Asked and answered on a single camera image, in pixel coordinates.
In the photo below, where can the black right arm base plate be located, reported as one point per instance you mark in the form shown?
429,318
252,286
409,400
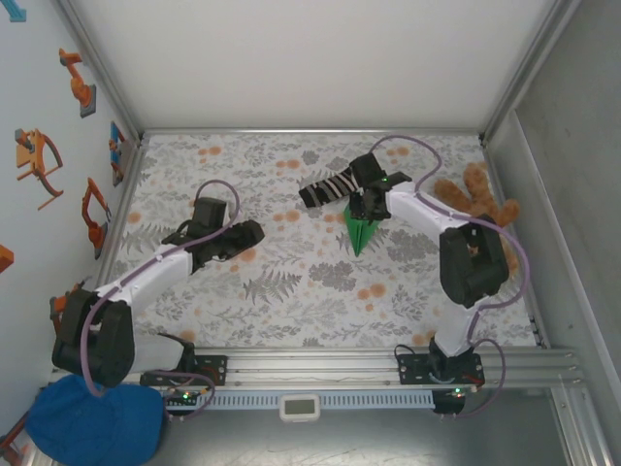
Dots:
412,371

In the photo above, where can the wide aluminium frame rail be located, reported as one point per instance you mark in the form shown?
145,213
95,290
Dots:
315,369

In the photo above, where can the floral patterned table mat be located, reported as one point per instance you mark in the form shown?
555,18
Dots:
291,315

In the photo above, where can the brown plush teddy bear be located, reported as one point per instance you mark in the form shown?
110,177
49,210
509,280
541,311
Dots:
480,194

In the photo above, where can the aluminium frame side rail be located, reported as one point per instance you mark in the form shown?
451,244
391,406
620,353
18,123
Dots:
109,252

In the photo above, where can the blue wall sticker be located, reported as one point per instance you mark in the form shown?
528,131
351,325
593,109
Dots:
17,10

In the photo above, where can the blue baseball cap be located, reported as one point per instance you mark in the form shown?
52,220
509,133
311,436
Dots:
97,427

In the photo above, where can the small control board with LED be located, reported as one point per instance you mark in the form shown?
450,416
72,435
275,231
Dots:
458,389
184,398

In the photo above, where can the white digital timer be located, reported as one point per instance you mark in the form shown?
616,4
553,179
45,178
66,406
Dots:
300,408

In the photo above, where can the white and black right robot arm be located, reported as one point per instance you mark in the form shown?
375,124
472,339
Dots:
470,267

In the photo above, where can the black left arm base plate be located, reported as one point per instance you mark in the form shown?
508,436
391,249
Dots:
218,369

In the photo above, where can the blue and orange sticker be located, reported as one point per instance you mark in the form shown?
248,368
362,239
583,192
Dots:
116,153

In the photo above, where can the green paper sheet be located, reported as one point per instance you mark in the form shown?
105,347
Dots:
360,238

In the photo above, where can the thin aluminium frame rail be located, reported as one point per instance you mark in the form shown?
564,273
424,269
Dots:
310,131

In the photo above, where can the black and white striped sock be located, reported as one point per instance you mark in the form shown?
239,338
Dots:
325,189

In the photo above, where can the orange block sticker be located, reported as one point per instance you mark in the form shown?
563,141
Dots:
5,257

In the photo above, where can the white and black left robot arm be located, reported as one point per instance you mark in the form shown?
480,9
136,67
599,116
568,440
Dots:
92,340

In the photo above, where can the aluminium frame post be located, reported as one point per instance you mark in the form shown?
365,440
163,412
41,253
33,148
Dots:
99,63
529,63

